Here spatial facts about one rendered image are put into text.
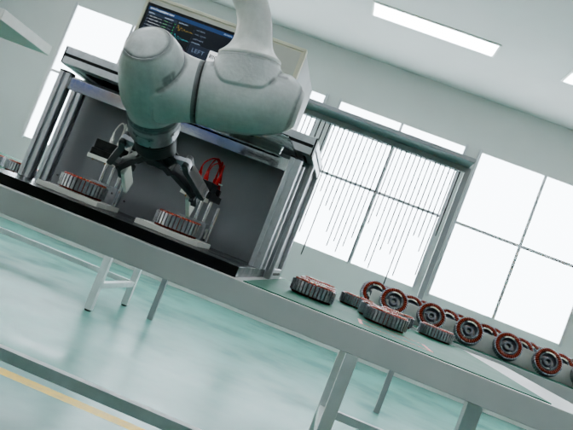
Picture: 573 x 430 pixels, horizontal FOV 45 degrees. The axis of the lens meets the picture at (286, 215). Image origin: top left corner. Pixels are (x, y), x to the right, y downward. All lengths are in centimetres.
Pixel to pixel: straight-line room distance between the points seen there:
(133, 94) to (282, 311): 49
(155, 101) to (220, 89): 10
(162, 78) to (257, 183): 82
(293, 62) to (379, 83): 652
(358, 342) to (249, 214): 64
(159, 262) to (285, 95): 45
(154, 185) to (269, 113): 86
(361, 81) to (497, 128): 163
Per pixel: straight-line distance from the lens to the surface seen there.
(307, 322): 131
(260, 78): 108
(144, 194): 190
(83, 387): 242
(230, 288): 133
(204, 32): 184
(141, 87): 109
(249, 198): 185
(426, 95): 829
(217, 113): 109
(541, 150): 840
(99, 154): 174
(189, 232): 157
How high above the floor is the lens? 83
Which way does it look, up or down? 3 degrees up
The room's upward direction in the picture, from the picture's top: 21 degrees clockwise
